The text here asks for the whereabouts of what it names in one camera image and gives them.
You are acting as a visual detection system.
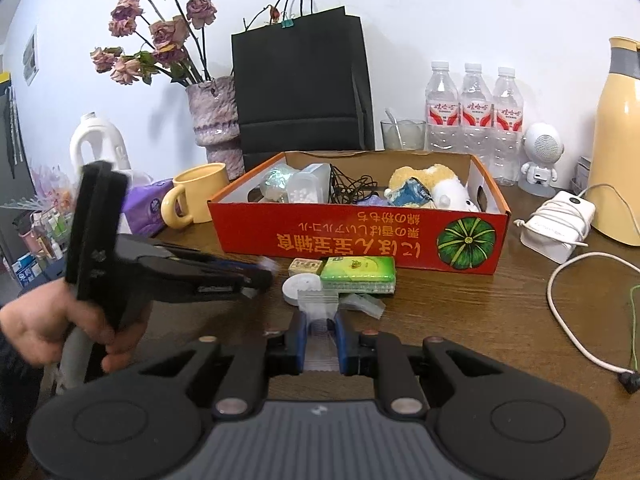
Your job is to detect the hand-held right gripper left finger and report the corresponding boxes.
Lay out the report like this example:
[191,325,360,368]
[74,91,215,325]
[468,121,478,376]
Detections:
[120,310,308,418]

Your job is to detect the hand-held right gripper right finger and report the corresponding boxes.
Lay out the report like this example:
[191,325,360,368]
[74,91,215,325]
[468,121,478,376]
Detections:
[335,310,506,418]

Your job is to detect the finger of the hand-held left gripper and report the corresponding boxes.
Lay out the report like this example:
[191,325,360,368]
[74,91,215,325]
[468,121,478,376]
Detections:
[242,272,275,297]
[155,241,273,279]

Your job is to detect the red cardboard box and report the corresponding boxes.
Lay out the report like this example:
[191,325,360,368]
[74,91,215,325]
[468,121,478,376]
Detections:
[207,150,512,276]

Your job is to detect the black wired earphones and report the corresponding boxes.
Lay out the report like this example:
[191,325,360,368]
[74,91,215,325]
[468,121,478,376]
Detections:
[329,164,383,203]

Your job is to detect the clear plastic container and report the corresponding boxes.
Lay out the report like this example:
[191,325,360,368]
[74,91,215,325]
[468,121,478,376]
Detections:
[287,163,332,205]

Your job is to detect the person's left hand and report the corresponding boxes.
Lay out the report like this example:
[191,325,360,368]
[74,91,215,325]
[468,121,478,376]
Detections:
[0,279,151,376]

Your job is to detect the white round jar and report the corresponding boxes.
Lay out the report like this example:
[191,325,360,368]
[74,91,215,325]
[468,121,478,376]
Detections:
[281,274,323,307]

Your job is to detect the small yellow box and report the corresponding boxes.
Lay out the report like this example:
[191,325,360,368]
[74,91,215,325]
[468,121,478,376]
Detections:
[288,257,323,276]

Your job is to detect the purple tissue box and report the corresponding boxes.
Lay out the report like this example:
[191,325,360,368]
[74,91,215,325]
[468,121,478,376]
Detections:
[122,178,176,238]

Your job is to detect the rack of small bottles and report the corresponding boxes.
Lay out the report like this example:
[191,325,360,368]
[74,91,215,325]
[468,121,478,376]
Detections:
[0,162,77,292]

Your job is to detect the yellow mug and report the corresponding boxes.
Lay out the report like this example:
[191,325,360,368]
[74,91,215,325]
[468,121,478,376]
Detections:
[161,163,231,229]

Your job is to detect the green tissue packet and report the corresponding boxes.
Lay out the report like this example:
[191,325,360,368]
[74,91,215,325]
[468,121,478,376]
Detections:
[319,256,397,295]

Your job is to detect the crumpled clear wrapper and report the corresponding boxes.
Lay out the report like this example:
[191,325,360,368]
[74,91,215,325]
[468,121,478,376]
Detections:
[259,165,301,203]

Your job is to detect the white detergent bottle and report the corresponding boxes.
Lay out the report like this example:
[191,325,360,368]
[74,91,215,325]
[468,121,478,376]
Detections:
[70,112,132,177]

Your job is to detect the purple ceramic vase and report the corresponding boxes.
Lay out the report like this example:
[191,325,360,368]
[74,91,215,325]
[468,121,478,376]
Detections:
[186,76,246,181]

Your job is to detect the yellow white plush toy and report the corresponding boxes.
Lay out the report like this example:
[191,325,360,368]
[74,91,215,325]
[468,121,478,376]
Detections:
[389,163,477,211]

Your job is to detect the black paper bag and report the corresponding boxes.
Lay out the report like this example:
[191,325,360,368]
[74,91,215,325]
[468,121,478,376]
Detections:
[231,0,376,173]

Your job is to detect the glass cup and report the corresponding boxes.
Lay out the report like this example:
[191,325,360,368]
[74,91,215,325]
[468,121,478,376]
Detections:
[381,119,427,152]

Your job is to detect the spoon in glass cup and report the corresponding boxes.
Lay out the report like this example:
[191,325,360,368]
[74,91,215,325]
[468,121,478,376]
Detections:
[385,107,404,149]

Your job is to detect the dried flower bouquet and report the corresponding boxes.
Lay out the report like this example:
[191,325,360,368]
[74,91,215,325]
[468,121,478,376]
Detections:
[90,0,218,86]

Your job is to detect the clear water bottle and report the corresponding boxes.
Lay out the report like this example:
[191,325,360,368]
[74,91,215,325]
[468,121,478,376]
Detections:
[460,62,496,161]
[492,66,529,186]
[425,61,462,153]

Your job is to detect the white robot speaker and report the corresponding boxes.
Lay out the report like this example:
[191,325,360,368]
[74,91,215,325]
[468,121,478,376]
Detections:
[517,122,565,197]

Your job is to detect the small grey box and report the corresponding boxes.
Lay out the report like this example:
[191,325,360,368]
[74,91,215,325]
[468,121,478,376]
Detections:
[572,156,594,191]

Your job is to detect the yellow thermos jug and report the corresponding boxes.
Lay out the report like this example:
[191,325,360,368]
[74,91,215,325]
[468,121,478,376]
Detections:
[586,36,640,247]

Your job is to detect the white charging cable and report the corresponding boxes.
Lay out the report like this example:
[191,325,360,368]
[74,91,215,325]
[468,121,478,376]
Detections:
[547,252,640,394]

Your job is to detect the white charger with cable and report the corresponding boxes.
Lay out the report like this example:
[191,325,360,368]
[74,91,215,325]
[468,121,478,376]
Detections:
[514,191,596,263]

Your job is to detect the thin green cable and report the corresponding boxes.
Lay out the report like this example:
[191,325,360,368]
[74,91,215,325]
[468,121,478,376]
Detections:
[626,284,640,377]

